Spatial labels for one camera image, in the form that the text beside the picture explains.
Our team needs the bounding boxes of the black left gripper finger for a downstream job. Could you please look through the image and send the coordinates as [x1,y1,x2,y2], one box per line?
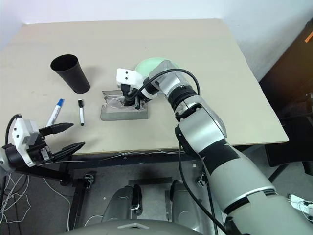
[50,141,86,164]
[38,122,74,137]

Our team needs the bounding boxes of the white marker with blue cap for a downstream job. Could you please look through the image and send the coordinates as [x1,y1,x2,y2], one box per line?
[45,98,66,127]

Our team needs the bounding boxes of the black chair base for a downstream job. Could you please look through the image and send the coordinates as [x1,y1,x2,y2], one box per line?
[265,115,313,183]

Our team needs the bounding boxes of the clear frame glasses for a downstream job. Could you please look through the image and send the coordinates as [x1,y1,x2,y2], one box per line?
[103,95,128,110]

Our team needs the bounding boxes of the dark wooden cabinet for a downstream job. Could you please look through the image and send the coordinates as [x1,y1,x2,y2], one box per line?
[258,19,313,119]

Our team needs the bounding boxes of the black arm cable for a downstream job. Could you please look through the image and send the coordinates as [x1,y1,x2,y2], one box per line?
[127,69,229,235]
[4,113,23,148]

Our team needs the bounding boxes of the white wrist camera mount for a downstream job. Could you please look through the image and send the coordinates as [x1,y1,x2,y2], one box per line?
[116,68,144,90]
[12,117,41,168]

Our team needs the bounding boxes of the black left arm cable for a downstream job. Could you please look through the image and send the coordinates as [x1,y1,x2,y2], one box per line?
[4,113,23,148]

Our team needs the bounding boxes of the black metal table frame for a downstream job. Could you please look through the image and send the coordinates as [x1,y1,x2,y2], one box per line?
[14,149,205,235]

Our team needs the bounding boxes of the black table caster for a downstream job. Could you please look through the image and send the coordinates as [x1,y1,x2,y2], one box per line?
[195,172,209,187]
[84,172,96,189]

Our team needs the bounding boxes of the pale green plate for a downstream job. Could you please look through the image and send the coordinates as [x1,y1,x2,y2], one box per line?
[134,57,180,80]

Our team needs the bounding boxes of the black plastic cup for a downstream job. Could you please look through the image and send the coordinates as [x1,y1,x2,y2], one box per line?
[50,54,91,94]

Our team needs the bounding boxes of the grey rounded robot leg shell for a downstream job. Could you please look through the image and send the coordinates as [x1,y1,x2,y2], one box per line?
[168,180,224,232]
[101,185,143,224]

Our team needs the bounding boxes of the white power strip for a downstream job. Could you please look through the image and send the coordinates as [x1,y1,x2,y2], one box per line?
[286,194,313,214]

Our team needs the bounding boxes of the white marker with black cap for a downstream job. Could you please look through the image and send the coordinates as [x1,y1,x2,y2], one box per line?
[77,98,86,127]

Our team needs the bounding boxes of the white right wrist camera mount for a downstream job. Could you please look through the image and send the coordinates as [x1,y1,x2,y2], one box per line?
[116,68,144,90]

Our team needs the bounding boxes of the tangled white floor cable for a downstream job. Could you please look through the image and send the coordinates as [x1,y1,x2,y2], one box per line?
[0,171,33,224]

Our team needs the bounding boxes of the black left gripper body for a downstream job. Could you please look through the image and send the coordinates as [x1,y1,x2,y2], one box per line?
[26,134,56,165]

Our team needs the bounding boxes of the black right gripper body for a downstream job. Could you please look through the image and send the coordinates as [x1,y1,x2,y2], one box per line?
[120,83,148,106]

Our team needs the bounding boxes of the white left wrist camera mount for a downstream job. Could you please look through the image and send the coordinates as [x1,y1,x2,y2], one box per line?
[12,117,41,168]

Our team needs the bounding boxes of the thin white cable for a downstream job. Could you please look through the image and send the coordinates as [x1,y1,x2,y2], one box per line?
[36,148,183,167]

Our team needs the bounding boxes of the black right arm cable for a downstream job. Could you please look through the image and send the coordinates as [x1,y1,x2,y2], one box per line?
[127,69,229,235]

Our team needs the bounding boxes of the grey robot torso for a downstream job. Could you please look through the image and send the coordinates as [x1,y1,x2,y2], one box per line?
[58,219,205,235]

